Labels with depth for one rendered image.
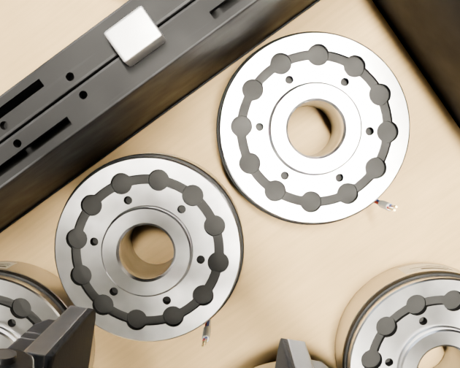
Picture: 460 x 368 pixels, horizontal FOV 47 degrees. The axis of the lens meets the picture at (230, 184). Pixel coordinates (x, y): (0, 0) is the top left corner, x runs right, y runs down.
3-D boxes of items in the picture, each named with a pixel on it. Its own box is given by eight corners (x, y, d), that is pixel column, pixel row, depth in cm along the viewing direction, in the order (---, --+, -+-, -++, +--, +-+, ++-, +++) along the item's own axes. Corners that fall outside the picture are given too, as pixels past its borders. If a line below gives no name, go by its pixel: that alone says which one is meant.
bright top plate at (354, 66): (306, 260, 29) (307, 262, 28) (180, 124, 28) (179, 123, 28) (445, 134, 28) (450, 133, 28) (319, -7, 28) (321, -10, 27)
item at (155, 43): (130, 68, 21) (124, 63, 20) (109, 39, 21) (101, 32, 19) (167, 41, 21) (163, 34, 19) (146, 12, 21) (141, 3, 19)
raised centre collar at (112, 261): (138, 312, 29) (136, 316, 28) (84, 239, 28) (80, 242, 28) (211, 261, 28) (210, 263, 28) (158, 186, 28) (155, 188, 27)
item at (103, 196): (129, 372, 29) (127, 377, 29) (20, 227, 29) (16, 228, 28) (277, 269, 29) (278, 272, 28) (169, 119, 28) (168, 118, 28)
